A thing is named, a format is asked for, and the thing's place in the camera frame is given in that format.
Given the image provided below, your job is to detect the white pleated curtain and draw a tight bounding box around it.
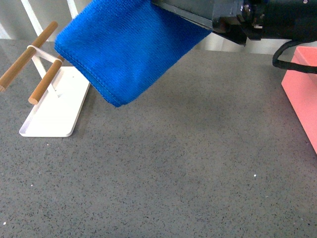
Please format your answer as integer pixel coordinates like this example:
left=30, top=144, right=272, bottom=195
left=0, top=0, right=317, bottom=54

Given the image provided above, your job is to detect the blue cloth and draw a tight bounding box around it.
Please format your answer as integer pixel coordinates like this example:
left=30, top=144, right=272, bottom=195
left=54, top=0, right=210, bottom=107

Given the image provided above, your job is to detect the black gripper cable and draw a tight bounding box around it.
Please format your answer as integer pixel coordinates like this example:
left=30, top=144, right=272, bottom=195
left=272, top=39, right=317, bottom=74

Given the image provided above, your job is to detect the white rack with wooden bars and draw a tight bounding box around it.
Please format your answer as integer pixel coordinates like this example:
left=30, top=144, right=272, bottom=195
left=0, top=21, right=91, bottom=138

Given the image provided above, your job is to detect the pink plastic box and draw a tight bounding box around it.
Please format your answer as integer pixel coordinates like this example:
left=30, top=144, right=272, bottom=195
left=281, top=46, right=317, bottom=150

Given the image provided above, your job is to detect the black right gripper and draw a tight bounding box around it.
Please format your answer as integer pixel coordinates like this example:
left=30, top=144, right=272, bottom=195
left=212, top=0, right=317, bottom=45

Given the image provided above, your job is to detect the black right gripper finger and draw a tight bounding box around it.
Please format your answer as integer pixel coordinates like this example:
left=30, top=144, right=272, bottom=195
left=151, top=0, right=213, bottom=30

